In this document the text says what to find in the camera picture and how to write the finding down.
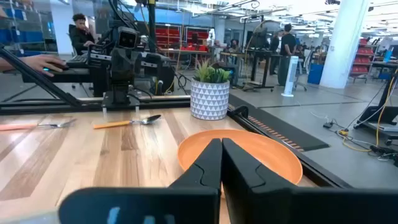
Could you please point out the orange plate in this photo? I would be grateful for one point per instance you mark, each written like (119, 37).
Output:
(264, 151)

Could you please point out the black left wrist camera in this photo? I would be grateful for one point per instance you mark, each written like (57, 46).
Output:
(127, 38)

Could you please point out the black keyboard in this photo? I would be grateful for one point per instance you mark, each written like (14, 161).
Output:
(77, 61)

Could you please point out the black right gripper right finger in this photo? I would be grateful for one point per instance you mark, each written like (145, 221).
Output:
(264, 202)

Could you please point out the person's hand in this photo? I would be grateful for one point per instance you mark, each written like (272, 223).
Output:
(40, 63)

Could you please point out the black power adapter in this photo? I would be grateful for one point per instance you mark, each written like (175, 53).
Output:
(328, 125)

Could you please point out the red storage bin shelf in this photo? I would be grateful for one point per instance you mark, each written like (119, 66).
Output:
(197, 37)
(168, 35)
(362, 57)

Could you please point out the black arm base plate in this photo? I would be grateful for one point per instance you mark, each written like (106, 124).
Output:
(121, 101)

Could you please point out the black computer mouse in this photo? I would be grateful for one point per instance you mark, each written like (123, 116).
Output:
(57, 67)

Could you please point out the blue bin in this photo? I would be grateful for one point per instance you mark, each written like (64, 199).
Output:
(315, 74)

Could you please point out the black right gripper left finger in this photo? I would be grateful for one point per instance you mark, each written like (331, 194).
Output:
(186, 202)

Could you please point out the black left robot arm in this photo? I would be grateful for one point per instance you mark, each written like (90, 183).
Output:
(155, 70)

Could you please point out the black standing desk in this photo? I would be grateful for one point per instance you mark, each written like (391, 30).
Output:
(262, 65)

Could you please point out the person's forearm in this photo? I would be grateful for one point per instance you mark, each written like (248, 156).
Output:
(7, 64)

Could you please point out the green artificial succulent plant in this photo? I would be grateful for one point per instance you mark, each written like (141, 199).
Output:
(208, 74)

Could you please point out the brown work table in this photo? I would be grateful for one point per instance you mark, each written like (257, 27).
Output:
(183, 52)

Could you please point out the white round building column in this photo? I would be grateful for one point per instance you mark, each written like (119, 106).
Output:
(343, 43)

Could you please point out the black equipment stand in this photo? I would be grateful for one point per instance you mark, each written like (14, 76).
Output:
(381, 115)

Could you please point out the standing person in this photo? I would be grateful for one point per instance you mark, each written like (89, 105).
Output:
(287, 46)
(274, 49)

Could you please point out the white tower fan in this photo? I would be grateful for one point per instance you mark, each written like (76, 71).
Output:
(290, 76)

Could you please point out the seated person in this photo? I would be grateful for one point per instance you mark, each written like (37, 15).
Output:
(79, 35)
(234, 46)

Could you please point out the white triangle-patterned plant pot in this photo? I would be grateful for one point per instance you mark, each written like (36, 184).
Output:
(210, 99)

